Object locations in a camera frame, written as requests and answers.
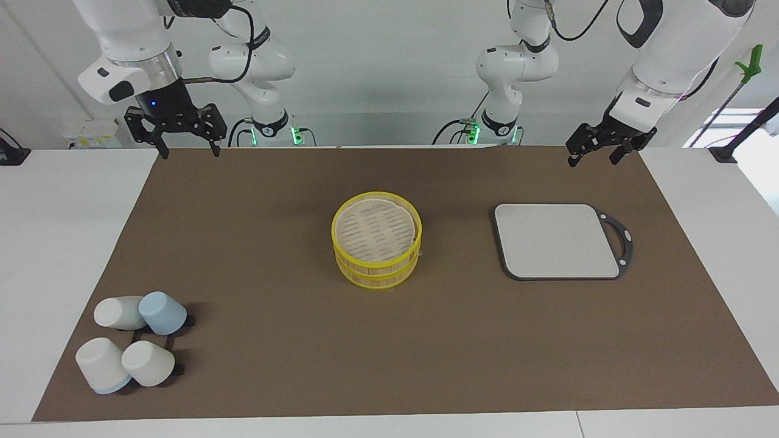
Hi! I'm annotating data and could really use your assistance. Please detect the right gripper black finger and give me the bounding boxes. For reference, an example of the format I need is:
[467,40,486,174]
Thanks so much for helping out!
[125,106,170,160]
[200,103,228,158]

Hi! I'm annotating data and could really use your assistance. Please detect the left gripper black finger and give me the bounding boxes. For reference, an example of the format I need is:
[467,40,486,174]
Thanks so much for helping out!
[609,135,643,165]
[566,123,603,167]

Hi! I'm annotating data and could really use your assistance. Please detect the yellow rimmed bamboo steamer basket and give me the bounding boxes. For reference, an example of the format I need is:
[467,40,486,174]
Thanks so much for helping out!
[335,246,422,291]

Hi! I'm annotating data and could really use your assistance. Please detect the beige power socket box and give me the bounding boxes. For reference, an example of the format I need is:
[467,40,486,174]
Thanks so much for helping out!
[64,119,122,149]

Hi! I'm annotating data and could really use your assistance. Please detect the grey cutting board dark rim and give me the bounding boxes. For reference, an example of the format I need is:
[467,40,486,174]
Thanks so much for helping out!
[493,203,634,281]

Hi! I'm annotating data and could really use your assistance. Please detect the black angled stand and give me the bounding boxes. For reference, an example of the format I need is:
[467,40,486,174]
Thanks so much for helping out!
[708,96,779,164]

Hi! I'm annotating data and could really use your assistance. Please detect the pole with green clip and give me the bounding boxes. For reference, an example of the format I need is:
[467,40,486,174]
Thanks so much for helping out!
[694,44,764,147]

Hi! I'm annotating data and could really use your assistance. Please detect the black table clamp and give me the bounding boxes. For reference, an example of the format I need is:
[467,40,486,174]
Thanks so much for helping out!
[0,129,31,166]

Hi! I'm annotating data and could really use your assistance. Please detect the light blue plastic cup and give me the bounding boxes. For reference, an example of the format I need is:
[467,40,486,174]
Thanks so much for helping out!
[138,291,187,336]

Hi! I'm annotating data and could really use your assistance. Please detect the white plastic cup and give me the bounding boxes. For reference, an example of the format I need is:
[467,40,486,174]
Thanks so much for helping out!
[93,296,147,330]
[121,341,176,388]

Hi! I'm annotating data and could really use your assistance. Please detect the brown table mat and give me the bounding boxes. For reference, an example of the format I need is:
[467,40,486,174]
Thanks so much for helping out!
[32,146,779,422]

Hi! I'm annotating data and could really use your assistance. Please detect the white cup with blue rim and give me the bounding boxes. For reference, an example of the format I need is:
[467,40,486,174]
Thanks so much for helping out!
[75,338,132,395]

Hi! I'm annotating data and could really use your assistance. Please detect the black cup rack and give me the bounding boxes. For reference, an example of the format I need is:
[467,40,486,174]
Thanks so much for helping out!
[131,315,195,377]

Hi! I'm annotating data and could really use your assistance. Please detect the black right base cable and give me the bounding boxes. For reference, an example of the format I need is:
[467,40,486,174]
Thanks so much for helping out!
[228,119,317,148]

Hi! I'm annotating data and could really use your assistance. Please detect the black base cable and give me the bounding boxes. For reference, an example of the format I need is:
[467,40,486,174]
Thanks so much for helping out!
[432,119,524,145]
[228,119,317,148]

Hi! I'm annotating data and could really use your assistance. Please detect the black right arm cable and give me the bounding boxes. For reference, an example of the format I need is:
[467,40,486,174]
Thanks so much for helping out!
[164,0,255,84]

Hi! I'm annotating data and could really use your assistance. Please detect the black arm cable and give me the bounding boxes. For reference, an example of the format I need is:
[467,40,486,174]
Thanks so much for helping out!
[164,0,255,84]
[547,0,722,101]

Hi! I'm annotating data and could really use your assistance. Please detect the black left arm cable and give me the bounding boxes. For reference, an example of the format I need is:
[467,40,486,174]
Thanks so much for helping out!
[547,0,722,101]

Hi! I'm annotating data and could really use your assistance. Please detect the black left base cable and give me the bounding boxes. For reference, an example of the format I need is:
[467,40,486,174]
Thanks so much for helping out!
[432,119,524,145]

